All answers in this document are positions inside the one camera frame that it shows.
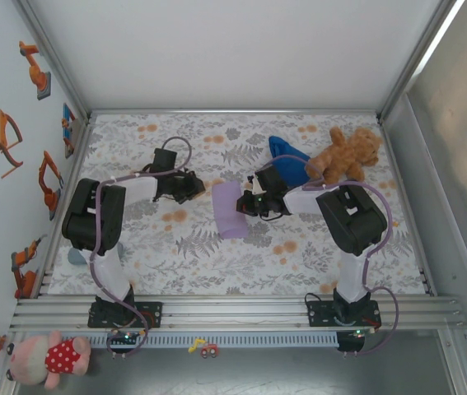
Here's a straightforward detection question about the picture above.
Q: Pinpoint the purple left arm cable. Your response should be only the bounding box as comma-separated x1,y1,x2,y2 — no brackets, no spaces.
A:
91,136,195,359

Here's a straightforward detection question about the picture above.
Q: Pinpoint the pink pig plush toy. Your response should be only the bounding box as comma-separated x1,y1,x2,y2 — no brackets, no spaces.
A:
5,330,93,391

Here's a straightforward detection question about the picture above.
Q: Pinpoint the blue cloth bag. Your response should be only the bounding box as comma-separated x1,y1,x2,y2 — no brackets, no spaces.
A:
268,135,311,187

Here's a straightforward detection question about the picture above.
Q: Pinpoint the lilac cloth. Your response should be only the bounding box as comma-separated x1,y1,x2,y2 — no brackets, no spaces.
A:
211,182,250,239

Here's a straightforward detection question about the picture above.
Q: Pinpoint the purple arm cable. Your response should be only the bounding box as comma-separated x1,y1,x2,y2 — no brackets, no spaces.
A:
269,155,401,357
91,136,195,359

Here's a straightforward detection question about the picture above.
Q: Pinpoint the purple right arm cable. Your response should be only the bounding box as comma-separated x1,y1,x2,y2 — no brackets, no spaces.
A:
269,155,401,357

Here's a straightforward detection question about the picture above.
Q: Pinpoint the white slotted cable duct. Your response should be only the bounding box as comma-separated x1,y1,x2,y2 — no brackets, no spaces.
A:
86,332,339,349

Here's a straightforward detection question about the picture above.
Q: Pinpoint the brown teddy bear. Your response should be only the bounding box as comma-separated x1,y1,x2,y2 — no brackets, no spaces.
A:
305,126,384,186

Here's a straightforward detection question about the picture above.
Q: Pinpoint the aluminium front rail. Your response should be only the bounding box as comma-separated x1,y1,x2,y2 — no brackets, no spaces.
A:
8,294,467,332

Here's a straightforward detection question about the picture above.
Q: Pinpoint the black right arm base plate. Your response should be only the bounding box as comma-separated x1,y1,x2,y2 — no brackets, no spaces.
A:
306,299,381,328

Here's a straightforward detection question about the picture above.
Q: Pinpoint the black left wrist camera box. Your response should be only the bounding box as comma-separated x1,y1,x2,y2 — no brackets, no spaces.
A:
152,147,179,174

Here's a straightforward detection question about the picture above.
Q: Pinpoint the small grey-blue object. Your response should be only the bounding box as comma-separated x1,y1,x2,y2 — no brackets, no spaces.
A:
67,242,125,267

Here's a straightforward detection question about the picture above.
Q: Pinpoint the blue orange wall sticker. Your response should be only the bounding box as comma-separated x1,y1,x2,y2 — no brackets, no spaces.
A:
60,102,77,160

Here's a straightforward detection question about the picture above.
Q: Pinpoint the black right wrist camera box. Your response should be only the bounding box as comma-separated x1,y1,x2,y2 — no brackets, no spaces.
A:
255,164,288,194

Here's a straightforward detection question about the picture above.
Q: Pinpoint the floral printed table mat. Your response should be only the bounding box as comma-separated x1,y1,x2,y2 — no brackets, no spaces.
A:
47,113,430,296

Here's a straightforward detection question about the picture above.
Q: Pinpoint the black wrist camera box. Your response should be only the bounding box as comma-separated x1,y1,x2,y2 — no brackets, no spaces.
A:
255,164,288,194
152,147,179,174

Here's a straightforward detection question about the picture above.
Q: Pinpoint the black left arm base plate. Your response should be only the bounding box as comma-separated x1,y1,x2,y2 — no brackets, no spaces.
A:
87,298,163,329

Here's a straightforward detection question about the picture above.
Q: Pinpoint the aluminium frame post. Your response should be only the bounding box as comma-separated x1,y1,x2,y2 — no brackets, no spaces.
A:
376,0,465,123
13,0,92,121

